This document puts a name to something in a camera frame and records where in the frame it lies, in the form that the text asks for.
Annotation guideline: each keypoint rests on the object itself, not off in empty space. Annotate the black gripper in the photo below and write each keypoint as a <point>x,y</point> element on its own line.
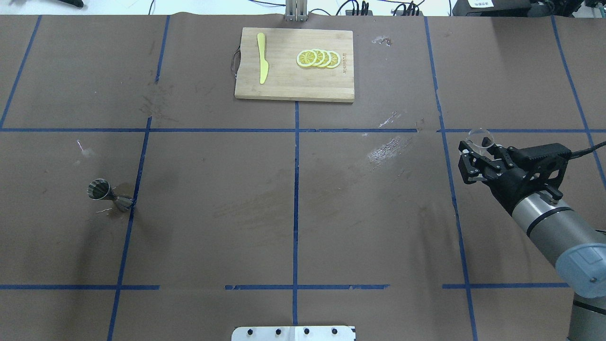
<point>510,186</point>

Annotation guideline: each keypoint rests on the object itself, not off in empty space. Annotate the clear glass measuring cup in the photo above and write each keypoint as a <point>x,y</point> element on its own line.
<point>480,140</point>

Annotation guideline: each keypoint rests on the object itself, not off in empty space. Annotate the steel double jigger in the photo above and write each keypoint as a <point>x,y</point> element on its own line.
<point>100,189</point>

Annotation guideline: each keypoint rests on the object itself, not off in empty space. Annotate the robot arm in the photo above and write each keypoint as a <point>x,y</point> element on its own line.
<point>577,252</point>

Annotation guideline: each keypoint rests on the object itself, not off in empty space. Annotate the lemon slice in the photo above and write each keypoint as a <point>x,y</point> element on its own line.
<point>306,58</point>
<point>327,59</point>
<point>321,57</point>
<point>335,60</point>

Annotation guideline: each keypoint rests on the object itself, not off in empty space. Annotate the bamboo cutting board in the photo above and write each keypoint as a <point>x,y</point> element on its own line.
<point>286,80</point>

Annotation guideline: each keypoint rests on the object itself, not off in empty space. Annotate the yellow plastic knife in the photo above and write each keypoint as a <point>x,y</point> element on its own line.
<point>263,63</point>

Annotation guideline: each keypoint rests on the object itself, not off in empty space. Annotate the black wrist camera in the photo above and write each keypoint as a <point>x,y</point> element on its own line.
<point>544,165</point>

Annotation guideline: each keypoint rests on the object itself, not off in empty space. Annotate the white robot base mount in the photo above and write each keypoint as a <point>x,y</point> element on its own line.
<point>295,333</point>

